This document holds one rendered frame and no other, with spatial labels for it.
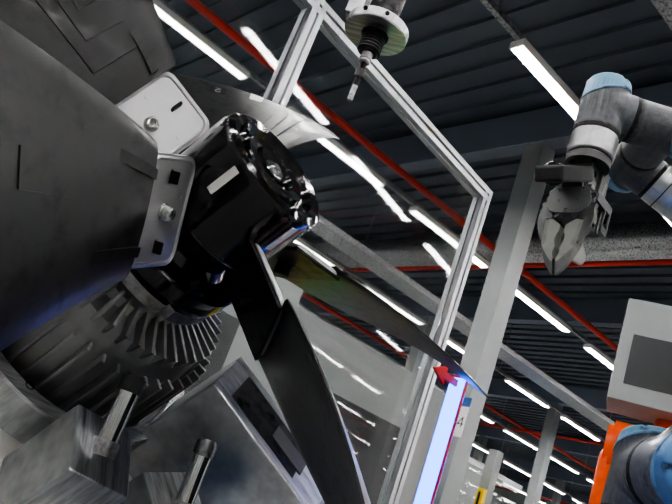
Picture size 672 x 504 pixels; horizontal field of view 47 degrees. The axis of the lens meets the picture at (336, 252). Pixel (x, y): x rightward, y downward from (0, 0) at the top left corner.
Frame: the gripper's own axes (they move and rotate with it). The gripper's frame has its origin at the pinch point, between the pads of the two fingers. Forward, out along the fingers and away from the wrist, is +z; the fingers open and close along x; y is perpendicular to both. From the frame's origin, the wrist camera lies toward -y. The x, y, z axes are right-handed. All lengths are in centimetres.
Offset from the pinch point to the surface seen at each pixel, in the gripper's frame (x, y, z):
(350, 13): 1, -54, -3
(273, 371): -7, -53, 37
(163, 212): -5, -68, 30
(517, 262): 344, 549, -264
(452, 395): -0.1, -16.2, 26.6
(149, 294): 1, -62, 34
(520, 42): 241, 300, -329
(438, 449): -0.4, -16.2, 33.6
